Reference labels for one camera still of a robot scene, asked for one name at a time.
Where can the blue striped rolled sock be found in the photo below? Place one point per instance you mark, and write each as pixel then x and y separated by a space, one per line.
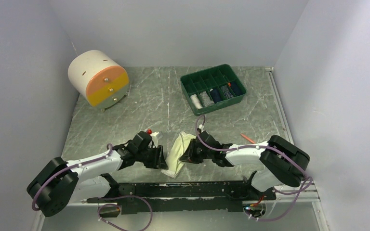
pixel 226 92

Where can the orange pencil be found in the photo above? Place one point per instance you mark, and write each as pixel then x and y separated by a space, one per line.
pixel 247 138

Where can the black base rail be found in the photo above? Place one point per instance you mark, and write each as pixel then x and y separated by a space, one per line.
pixel 231 196

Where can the cream cloth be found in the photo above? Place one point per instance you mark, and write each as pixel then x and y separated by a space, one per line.
pixel 178 149

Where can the green compartment organizer tray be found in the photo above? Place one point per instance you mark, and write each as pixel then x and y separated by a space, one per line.
pixel 211 78

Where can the round white drawer cabinet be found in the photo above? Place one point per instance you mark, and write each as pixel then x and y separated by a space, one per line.
pixel 99 79

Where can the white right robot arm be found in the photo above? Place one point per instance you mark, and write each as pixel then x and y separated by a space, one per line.
pixel 283 162

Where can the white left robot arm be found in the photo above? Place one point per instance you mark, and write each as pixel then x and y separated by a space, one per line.
pixel 62 182

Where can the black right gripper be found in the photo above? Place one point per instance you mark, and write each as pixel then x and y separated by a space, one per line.
pixel 188 157

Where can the dark navy rolled sock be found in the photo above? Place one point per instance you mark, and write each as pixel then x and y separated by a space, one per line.
pixel 216 97

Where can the grey striped rolled sock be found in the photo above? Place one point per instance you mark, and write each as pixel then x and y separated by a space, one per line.
pixel 206 100

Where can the white pink-trimmed underwear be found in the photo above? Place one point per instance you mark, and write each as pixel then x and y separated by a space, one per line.
pixel 196 102

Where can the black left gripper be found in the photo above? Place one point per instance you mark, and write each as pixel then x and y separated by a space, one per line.
pixel 158 161

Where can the navy orange rolled sock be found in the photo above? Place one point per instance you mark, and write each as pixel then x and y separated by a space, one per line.
pixel 235 88

